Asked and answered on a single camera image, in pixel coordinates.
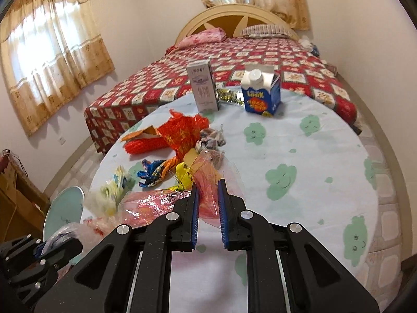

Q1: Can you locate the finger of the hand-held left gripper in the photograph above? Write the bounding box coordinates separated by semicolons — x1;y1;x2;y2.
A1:
0;259;61;313
0;236;44;268

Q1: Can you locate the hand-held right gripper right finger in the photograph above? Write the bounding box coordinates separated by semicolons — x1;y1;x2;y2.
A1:
218;179;380;313

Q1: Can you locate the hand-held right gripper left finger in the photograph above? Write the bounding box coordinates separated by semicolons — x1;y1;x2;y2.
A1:
33;183;200;313

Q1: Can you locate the pink transparent cellophane wrapper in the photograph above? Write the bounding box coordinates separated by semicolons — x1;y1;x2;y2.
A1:
119;148;246;229

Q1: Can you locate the clear plastic bag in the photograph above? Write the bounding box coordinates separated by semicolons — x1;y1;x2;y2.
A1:
42;217;111;268

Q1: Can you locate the plaid cloth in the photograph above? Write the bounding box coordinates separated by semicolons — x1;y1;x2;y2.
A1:
195;124;227;152

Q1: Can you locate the yellow crumpled wrapper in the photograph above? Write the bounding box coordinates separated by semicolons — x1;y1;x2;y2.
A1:
168;148;199;191

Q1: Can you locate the wooden cabinet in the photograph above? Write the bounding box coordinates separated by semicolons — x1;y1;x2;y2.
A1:
0;150;51;242

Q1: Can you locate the light blue round stool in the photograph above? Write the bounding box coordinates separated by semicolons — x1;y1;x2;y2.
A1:
43;186;86;251

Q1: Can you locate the blue and orange crumpled wrapper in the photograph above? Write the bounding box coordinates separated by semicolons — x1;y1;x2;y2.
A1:
137;156;180;188

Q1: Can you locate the red plastic bag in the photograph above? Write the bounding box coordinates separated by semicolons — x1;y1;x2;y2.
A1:
156;110;210;160

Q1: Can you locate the red foam mesh sleeve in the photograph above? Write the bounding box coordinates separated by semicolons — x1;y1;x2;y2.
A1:
124;137;170;155

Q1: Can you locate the pale yellow and white wrapper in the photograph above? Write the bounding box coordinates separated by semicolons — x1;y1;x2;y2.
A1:
84;166;134;216

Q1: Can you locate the orange snack wrapper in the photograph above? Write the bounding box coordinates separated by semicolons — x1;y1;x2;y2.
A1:
121;125;160;142

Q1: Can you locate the round table with tablecloth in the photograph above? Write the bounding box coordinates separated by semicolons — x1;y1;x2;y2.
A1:
80;86;380;313

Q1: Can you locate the gold and black foil wrapper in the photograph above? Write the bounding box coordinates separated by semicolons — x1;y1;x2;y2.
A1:
216;88;245;106

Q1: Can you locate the blue and white drink carton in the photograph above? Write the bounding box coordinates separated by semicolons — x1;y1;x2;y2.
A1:
240;70;281;118

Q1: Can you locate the grey milk carton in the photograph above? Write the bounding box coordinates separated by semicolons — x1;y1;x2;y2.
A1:
186;61;219;113

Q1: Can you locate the red patterned bedspread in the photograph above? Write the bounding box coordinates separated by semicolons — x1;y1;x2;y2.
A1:
84;36;359;154

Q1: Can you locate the pink pillow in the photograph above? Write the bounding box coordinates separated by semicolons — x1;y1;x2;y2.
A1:
176;28;226;49

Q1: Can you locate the striped pillow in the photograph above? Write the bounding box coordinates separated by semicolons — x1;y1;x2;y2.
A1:
241;24;295;38

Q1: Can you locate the pile of white and blue clothes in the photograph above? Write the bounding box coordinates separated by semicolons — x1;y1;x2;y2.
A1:
298;37;321;56

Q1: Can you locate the cream wooden headboard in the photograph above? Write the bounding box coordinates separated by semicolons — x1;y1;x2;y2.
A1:
174;5;300;48

